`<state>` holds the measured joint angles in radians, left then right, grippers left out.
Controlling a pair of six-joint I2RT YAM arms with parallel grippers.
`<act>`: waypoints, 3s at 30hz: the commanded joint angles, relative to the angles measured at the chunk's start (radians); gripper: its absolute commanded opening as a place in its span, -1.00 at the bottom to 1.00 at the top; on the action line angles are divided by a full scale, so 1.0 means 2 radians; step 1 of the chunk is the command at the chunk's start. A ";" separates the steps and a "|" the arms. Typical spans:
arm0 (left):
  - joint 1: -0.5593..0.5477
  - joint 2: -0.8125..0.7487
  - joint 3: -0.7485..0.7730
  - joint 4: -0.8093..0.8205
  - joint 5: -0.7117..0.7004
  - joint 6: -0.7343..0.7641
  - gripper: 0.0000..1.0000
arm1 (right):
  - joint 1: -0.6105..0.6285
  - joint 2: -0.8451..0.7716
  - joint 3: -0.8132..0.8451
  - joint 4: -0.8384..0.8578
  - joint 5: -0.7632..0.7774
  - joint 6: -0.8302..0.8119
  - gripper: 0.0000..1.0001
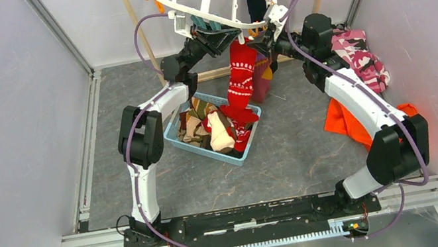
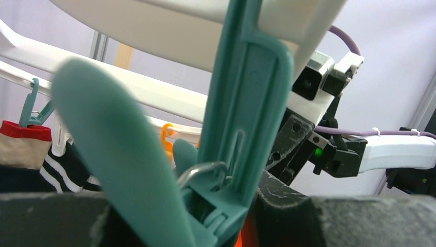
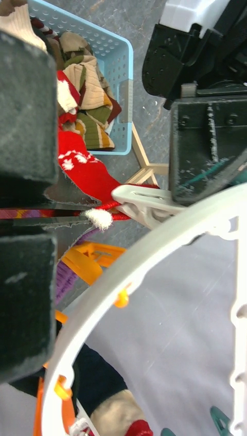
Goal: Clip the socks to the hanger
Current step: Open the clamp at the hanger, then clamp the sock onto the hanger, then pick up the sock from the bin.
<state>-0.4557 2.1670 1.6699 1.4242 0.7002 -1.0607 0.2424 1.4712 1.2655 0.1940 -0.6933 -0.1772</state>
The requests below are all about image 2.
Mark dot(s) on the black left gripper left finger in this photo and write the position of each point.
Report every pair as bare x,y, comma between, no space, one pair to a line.
62,219

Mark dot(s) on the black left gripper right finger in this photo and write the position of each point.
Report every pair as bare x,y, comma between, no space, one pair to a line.
285,217

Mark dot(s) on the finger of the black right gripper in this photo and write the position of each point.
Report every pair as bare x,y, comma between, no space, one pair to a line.
294,130

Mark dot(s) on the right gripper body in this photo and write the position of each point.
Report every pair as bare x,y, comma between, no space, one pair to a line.
338,155

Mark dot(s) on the teal clothespin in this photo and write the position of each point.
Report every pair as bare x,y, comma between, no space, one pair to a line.
208,204

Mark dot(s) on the red white patterned sock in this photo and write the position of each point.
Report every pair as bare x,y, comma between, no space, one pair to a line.
248,234

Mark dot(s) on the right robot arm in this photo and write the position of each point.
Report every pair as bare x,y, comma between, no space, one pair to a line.
385,151

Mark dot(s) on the white round sock hanger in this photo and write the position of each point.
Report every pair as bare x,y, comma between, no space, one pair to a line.
186,32

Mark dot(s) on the black hanging sock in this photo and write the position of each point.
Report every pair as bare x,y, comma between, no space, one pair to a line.
59,174

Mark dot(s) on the white clothespin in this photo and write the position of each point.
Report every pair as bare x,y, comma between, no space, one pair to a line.
60,137

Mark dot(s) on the beige red cuffed sock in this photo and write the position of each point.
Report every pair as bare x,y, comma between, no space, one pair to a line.
24,147

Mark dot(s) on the orange clothespin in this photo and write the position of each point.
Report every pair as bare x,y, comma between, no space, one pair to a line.
171,132

